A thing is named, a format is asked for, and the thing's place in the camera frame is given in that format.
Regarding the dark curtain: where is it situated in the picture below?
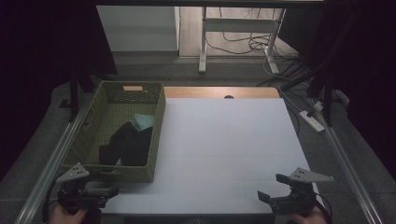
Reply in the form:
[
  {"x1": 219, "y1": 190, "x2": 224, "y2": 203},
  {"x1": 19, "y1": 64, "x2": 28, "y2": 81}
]
[
  {"x1": 0, "y1": 0, "x2": 119, "y2": 181},
  {"x1": 278, "y1": 0, "x2": 396, "y2": 181}
]

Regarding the black cloth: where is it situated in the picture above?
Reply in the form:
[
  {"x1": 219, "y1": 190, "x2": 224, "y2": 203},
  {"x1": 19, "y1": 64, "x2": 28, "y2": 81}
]
[{"x1": 98, "y1": 120, "x2": 154, "y2": 167}]

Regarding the person's right hand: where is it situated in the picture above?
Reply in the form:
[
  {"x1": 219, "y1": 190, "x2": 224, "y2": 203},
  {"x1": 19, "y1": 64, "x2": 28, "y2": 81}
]
[{"x1": 285, "y1": 206, "x2": 329, "y2": 224}]

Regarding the green woven basket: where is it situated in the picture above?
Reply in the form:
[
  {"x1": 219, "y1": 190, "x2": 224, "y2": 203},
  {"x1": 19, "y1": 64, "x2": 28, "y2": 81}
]
[{"x1": 61, "y1": 80, "x2": 167, "y2": 184}]

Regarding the white power strip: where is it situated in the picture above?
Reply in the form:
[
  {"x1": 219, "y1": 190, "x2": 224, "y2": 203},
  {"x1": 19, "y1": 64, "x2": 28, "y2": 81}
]
[{"x1": 299, "y1": 109, "x2": 326, "y2": 133}]

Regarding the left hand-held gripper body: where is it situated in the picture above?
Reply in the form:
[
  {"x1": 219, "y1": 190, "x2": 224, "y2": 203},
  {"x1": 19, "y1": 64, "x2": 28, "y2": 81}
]
[{"x1": 55, "y1": 162, "x2": 109, "y2": 215}]

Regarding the bundle of black floor cables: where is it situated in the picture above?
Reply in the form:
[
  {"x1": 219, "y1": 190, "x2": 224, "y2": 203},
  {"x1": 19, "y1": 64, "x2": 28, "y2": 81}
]
[{"x1": 205, "y1": 7, "x2": 302, "y2": 63}]

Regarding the white desk frame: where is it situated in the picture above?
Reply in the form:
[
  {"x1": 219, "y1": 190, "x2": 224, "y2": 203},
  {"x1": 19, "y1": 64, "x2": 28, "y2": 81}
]
[{"x1": 198, "y1": 6, "x2": 288, "y2": 75}]

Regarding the white cabinet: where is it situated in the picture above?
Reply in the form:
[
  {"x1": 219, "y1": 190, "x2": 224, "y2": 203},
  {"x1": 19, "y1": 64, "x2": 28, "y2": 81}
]
[{"x1": 95, "y1": 6, "x2": 181, "y2": 53}]

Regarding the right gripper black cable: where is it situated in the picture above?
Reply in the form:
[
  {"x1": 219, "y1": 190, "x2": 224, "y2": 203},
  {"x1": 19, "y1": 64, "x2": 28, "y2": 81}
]
[{"x1": 313, "y1": 191, "x2": 333, "y2": 220}]

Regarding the aluminium rail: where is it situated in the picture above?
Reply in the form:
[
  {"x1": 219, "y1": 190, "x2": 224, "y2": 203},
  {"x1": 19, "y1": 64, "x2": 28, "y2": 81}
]
[
  {"x1": 13, "y1": 92, "x2": 96, "y2": 224},
  {"x1": 311, "y1": 99, "x2": 385, "y2": 224}
]

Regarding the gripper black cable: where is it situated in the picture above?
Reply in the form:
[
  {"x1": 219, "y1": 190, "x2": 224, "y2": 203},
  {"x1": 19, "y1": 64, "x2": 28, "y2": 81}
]
[
  {"x1": 313, "y1": 191, "x2": 333, "y2": 220},
  {"x1": 41, "y1": 181, "x2": 62, "y2": 224}
]

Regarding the white table mat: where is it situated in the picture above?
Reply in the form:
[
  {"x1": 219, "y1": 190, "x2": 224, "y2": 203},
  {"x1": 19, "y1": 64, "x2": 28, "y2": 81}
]
[{"x1": 90, "y1": 97, "x2": 321, "y2": 216}]

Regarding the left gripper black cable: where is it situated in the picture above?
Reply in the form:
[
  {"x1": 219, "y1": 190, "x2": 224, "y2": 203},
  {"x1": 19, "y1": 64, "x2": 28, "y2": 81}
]
[{"x1": 41, "y1": 181, "x2": 62, "y2": 224}]

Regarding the black metal stand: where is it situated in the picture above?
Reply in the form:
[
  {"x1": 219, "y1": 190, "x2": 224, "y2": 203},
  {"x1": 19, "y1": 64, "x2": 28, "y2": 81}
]
[
  {"x1": 306, "y1": 71, "x2": 335, "y2": 128},
  {"x1": 68, "y1": 69, "x2": 96, "y2": 123}
]

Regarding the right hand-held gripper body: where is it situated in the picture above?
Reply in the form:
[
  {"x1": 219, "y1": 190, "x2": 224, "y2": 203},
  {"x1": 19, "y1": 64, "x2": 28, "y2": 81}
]
[{"x1": 269, "y1": 166, "x2": 335, "y2": 216}]

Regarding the light green cloth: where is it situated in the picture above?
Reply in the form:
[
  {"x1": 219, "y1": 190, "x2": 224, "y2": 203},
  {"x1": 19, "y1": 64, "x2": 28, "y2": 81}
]
[{"x1": 128, "y1": 113, "x2": 155, "y2": 132}]

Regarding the person's left hand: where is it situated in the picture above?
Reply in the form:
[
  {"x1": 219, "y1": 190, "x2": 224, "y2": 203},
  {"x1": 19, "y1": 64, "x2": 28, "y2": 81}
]
[{"x1": 49, "y1": 205, "x2": 91, "y2": 224}]

